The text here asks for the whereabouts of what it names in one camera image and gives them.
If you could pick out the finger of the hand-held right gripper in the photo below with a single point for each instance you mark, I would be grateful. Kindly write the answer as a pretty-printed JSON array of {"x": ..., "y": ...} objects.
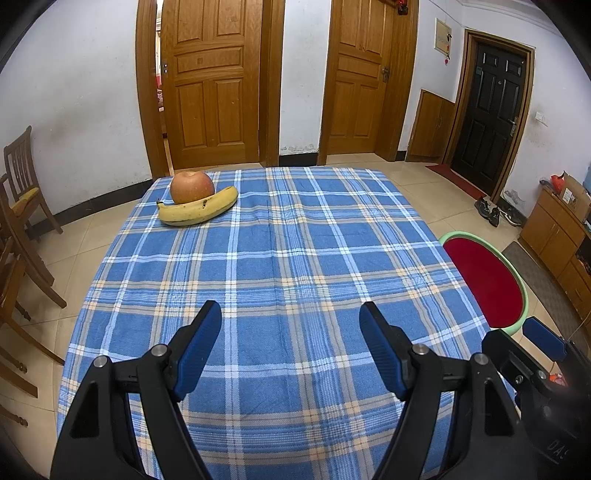
[
  {"x": 545, "y": 341},
  {"x": 505, "y": 353}
]

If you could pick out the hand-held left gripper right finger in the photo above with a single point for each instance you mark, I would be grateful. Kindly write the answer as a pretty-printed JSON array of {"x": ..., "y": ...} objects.
[{"x": 383, "y": 355}]

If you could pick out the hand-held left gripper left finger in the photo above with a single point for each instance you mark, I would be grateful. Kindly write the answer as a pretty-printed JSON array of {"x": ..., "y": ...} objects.
[{"x": 196, "y": 355}]

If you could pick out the red round stool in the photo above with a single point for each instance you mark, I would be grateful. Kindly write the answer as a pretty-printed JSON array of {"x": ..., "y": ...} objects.
[{"x": 485, "y": 277}]

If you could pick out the brown floor mat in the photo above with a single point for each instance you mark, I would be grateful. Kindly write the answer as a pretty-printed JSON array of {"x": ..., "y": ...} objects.
[{"x": 540, "y": 281}]

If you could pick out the wooden cabinet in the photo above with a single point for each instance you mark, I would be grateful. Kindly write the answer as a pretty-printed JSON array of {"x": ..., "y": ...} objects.
[{"x": 554, "y": 240}]

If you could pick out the blue plaid tablecloth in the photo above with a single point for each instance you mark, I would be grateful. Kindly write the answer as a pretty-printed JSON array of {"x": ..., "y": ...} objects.
[{"x": 286, "y": 267}]

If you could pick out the grey shoe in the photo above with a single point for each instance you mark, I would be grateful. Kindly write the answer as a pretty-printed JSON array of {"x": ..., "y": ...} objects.
[{"x": 512, "y": 216}]

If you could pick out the yellow banana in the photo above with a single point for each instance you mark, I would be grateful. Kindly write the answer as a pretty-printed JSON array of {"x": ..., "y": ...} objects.
[{"x": 194, "y": 214}]

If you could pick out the dark shoe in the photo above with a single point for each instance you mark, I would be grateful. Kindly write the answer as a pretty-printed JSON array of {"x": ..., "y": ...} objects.
[{"x": 487, "y": 211}]

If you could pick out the cardboard box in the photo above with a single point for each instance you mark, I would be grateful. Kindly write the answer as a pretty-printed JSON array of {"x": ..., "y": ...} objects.
[{"x": 577, "y": 196}]

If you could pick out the red bag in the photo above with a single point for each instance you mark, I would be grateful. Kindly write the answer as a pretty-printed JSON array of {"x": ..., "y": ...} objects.
[{"x": 557, "y": 183}]

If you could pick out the red apple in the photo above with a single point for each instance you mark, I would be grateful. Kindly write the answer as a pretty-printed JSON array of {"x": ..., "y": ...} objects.
[{"x": 191, "y": 187}]

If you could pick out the red doormat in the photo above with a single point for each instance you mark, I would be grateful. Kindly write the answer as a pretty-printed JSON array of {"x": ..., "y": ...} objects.
[{"x": 455, "y": 181}]

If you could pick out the black entrance door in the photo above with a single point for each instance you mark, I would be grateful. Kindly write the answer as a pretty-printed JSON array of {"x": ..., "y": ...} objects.
[{"x": 491, "y": 115}]

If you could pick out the wooden door with panels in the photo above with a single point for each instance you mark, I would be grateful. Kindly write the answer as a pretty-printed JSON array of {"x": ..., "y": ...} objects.
[
  {"x": 207, "y": 83},
  {"x": 360, "y": 78}
]

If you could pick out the red door ornament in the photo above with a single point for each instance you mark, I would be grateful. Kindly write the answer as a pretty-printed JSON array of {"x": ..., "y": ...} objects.
[{"x": 400, "y": 5}]

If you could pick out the white light switch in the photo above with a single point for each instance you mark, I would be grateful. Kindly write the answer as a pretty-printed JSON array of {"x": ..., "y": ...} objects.
[{"x": 541, "y": 117}]

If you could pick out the low wooden wall cupboard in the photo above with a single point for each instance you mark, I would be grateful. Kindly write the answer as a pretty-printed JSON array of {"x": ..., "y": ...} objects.
[{"x": 429, "y": 127}]

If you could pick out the beige wall panel box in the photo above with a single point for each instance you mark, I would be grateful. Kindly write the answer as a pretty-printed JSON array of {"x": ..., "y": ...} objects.
[{"x": 443, "y": 37}]

